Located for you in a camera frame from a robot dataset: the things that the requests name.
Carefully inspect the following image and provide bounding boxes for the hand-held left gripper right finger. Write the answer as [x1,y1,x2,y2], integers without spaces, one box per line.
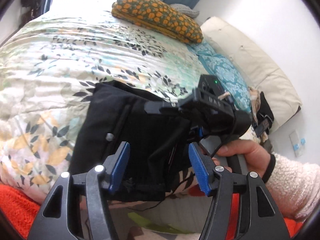
[188,142,291,240]

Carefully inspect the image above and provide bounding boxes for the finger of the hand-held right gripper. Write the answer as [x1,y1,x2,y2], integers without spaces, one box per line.
[189,126,208,143]
[144,97,194,117]

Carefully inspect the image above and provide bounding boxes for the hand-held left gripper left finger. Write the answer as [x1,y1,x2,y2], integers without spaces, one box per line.
[27,141,131,240]

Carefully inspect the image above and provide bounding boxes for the black pants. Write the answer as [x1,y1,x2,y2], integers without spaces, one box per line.
[69,80,200,203]

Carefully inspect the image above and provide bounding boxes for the person's right forearm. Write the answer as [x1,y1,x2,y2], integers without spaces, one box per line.
[261,152,320,222]

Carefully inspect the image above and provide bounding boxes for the person's right hand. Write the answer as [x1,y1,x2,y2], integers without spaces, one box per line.
[216,139,274,183]

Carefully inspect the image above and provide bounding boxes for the teal damask pillow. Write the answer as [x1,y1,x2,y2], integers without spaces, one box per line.
[187,41,215,58]
[199,54,252,113]

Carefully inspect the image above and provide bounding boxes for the peach patterned cloth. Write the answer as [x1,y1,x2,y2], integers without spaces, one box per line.
[247,86,260,105]

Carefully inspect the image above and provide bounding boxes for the black garment with white piping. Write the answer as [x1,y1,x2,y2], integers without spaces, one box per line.
[251,91,275,138]

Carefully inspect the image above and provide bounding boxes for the cream padded headboard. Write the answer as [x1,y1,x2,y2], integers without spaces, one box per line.
[200,16,303,134]

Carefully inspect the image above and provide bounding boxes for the orange floral folded quilt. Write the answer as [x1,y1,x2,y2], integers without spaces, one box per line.
[111,0,204,45]

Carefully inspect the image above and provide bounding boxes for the grey knitted item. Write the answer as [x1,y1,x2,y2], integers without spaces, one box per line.
[170,3,200,18]

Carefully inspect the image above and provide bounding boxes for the bed with floral sheet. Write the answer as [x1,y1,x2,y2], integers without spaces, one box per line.
[0,11,253,240]

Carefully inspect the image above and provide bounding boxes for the dark hanging coat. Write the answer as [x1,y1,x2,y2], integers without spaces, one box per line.
[19,0,48,25]

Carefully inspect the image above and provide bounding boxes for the white wall socket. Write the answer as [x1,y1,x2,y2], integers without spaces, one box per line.
[289,129,307,157]

